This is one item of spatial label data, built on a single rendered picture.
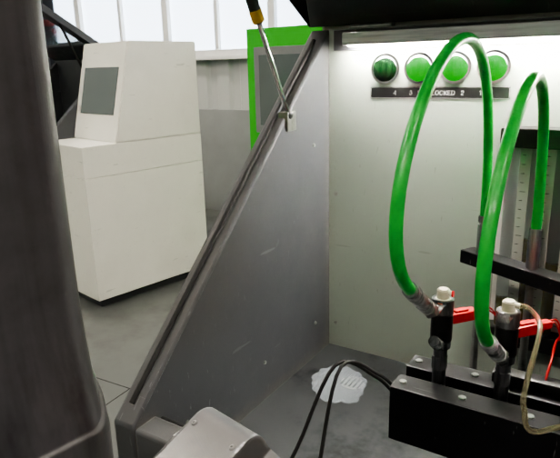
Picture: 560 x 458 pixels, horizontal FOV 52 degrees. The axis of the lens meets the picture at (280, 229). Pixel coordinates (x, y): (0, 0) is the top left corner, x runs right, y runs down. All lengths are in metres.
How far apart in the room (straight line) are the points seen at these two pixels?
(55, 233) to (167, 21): 5.80
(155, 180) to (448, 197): 2.80
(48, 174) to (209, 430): 0.16
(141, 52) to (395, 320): 2.75
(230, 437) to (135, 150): 3.32
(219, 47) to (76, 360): 5.46
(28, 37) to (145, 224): 3.50
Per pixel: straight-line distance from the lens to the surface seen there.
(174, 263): 3.86
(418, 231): 1.06
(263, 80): 3.78
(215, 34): 5.64
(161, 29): 6.09
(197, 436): 0.29
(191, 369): 0.85
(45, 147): 0.18
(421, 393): 0.79
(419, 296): 0.65
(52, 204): 0.18
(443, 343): 0.78
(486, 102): 0.87
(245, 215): 0.88
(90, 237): 3.50
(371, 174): 1.07
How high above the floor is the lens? 1.39
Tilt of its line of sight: 16 degrees down
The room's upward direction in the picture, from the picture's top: 1 degrees counter-clockwise
